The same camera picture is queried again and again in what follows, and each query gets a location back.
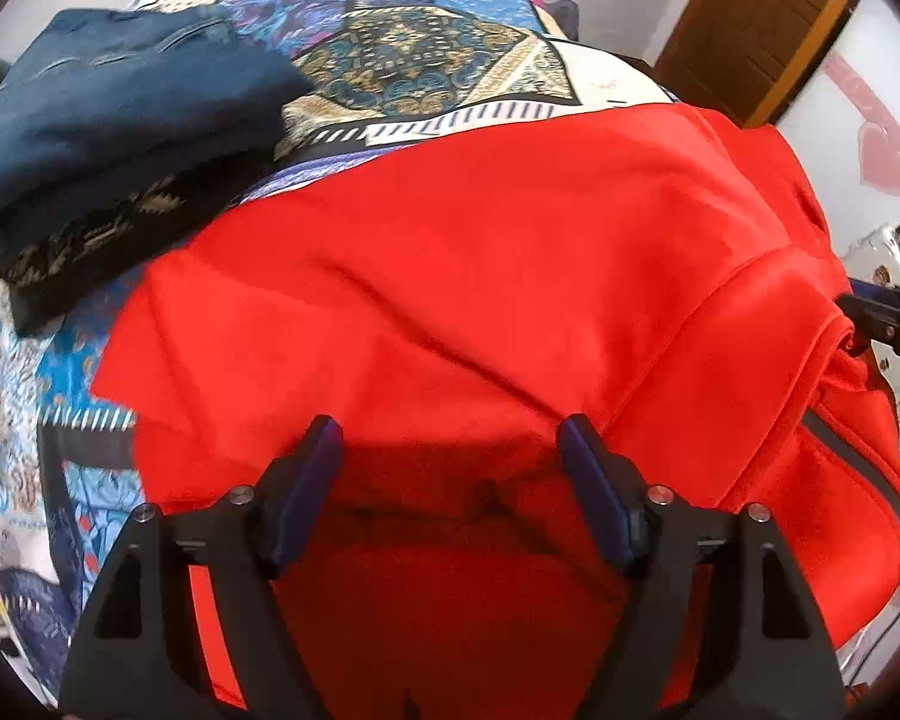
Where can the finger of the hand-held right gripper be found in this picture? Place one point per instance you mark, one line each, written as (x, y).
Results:
(889, 334)
(877, 291)

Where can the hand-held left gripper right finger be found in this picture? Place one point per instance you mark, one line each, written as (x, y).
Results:
(596, 495)

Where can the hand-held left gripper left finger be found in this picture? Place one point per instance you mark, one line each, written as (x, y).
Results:
(307, 495)

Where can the red zip jacket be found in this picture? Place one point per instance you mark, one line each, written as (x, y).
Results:
(450, 277)

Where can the white printed object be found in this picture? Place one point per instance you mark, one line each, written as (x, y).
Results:
(889, 255)

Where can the brown wooden door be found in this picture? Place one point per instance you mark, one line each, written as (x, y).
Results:
(765, 15)

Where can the blue jeans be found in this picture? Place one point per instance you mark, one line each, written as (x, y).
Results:
(112, 112)

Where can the blue patchwork bedspread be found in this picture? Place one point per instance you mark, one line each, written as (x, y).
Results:
(420, 52)

